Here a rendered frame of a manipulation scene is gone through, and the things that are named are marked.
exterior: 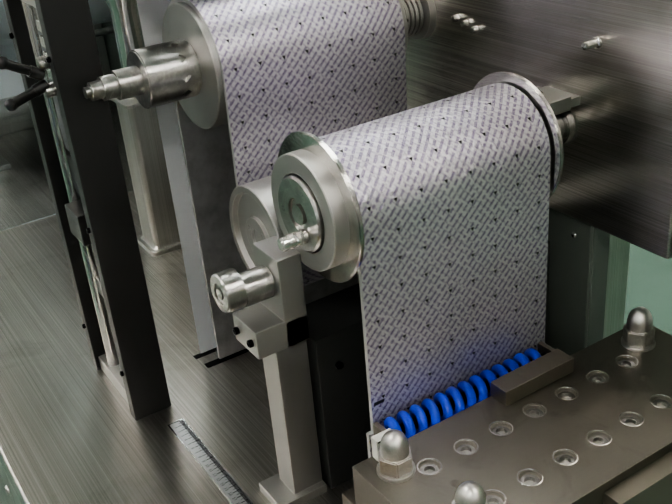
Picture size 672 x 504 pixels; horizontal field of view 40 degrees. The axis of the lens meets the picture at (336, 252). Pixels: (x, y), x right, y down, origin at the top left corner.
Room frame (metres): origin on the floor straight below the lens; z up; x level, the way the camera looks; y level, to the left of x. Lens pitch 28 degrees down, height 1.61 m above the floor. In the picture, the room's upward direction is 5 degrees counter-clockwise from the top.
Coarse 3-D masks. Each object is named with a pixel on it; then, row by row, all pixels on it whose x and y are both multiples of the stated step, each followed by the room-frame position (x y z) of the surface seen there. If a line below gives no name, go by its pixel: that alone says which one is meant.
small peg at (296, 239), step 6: (288, 234) 0.75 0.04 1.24; (294, 234) 0.75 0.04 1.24; (300, 234) 0.75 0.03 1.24; (306, 234) 0.75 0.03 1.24; (282, 240) 0.74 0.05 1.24; (288, 240) 0.74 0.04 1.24; (294, 240) 0.74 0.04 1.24; (300, 240) 0.75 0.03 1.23; (306, 240) 0.75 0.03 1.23; (282, 246) 0.74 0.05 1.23; (288, 246) 0.74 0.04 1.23; (294, 246) 0.74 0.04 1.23
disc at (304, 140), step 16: (288, 144) 0.81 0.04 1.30; (304, 144) 0.79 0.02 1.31; (320, 144) 0.76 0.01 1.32; (336, 160) 0.74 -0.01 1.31; (336, 176) 0.74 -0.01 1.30; (352, 192) 0.72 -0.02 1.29; (352, 208) 0.72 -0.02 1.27; (352, 224) 0.72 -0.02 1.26; (352, 240) 0.73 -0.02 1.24; (352, 256) 0.73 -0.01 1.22; (320, 272) 0.78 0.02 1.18; (336, 272) 0.75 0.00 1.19; (352, 272) 0.73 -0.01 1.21
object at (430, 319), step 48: (480, 240) 0.80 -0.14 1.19; (528, 240) 0.83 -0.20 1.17; (384, 288) 0.74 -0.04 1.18; (432, 288) 0.77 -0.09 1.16; (480, 288) 0.80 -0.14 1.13; (528, 288) 0.83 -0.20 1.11; (384, 336) 0.74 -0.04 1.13; (432, 336) 0.77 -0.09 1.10; (480, 336) 0.80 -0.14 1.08; (528, 336) 0.83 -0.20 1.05; (384, 384) 0.73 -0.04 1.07; (432, 384) 0.77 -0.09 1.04
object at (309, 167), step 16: (288, 160) 0.78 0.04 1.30; (304, 160) 0.76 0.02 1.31; (320, 160) 0.76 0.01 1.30; (272, 176) 0.81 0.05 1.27; (304, 176) 0.76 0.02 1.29; (320, 176) 0.74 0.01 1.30; (272, 192) 0.82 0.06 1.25; (320, 192) 0.74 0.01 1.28; (336, 192) 0.74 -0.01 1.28; (320, 208) 0.74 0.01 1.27; (336, 208) 0.73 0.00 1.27; (336, 224) 0.72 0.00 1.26; (336, 240) 0.72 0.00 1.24; (304, 256) 0.77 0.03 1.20; (320, 256) 0.75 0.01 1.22; (336, 256) 0.73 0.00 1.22
